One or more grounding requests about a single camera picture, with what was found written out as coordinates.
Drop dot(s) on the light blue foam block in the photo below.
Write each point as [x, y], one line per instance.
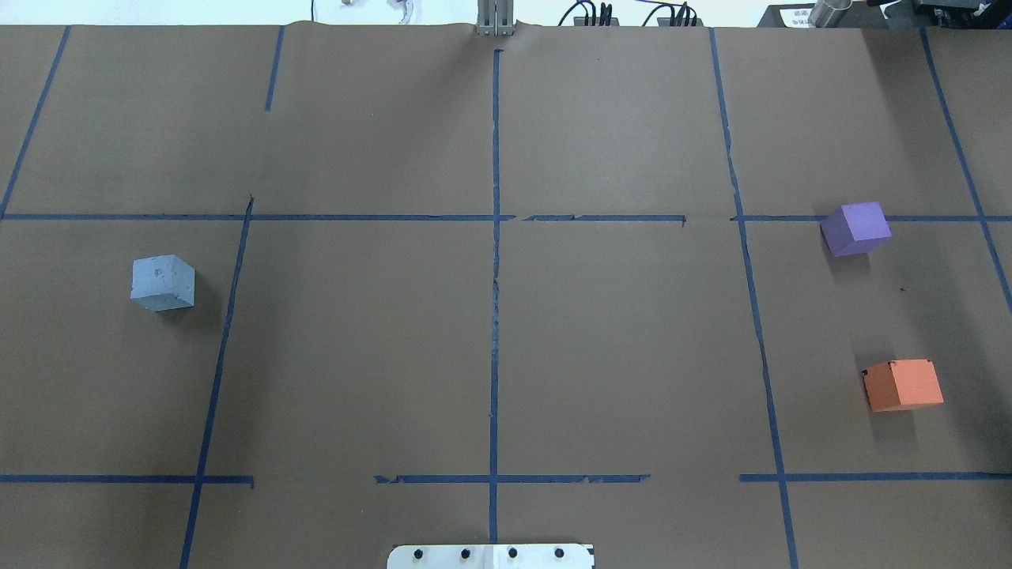
[162, 283]

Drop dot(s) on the purple foam block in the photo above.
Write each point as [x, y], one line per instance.
[855, 229]

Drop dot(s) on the orange foam block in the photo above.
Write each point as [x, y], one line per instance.
[902, 385]

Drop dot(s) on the white metal mounting plate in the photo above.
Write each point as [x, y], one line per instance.
[566, 555]

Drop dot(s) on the black box with label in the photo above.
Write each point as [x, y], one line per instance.
[786, 16]

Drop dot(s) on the silver metal cylinder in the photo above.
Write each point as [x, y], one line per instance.
[828, 13]

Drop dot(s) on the black device top right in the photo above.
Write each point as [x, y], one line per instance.
[986, 15]

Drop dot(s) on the grey aluminium profile post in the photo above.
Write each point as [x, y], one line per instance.
[495, 18]

